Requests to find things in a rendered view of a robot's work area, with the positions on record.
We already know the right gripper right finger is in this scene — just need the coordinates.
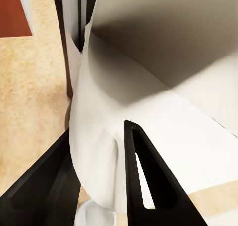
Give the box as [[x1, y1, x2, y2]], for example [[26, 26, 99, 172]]
[[124, 120, 207, 226]]

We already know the paper coffee filter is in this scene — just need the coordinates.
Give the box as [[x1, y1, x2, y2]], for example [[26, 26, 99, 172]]
[[69, 0, 238, 213]]

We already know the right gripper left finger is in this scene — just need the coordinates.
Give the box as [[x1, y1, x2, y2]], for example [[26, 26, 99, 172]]
[[0, 128, 81, 226]]

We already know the coffee cup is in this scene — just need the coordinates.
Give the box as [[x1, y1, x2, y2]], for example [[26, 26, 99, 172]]
[[73, 198, 117, 226]]

